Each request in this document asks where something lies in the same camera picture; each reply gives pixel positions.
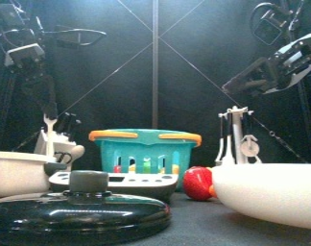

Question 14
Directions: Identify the white plastic toy fork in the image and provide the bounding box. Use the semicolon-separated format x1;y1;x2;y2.
43;112;59;158

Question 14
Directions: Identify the white toy knife block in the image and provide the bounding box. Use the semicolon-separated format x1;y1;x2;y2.
32;111;84;172

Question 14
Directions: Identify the white utensil rack stand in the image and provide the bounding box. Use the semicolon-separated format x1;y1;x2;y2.
217;105;262;165

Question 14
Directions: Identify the beige toy spoon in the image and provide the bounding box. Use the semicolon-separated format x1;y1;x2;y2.
68;144;87;163

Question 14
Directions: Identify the white toy pizza cutter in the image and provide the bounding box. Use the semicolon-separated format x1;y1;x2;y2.
240;112;260;159

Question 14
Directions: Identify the white toy pot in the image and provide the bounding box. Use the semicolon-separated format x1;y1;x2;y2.
0;150;69;199

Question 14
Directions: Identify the green toy in basket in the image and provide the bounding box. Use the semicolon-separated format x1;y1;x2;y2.
141;157;153;175

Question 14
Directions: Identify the red toy apple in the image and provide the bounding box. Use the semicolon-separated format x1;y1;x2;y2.
181;165;214;202

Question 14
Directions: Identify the orange toy piece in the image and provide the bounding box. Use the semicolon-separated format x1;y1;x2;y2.
208;184;218;199

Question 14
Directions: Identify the large white bowl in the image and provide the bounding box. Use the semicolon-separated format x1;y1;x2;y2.
211;162;311;232

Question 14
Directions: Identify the black pot lid with knob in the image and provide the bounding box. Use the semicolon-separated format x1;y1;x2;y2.
0;169;173;246

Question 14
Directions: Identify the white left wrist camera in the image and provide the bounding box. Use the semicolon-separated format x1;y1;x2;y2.
3;42;47;68

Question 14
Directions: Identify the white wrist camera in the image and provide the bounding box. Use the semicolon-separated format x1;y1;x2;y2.
264;33;311;95
3;42;47;68

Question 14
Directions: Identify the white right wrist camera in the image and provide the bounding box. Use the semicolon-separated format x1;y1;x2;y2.
264;33;311;95

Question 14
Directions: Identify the white turner with black handle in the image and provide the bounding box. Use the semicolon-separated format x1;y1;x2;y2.
221;112;236;166

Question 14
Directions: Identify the white spatula with black handle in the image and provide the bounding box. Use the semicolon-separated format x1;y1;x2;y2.
214;115;226;167

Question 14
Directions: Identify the grey vertical frame pole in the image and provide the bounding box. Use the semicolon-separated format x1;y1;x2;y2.
151;0;160;130

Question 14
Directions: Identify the teal basket with orange handles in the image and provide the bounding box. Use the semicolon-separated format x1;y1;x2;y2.
87;128;203;193

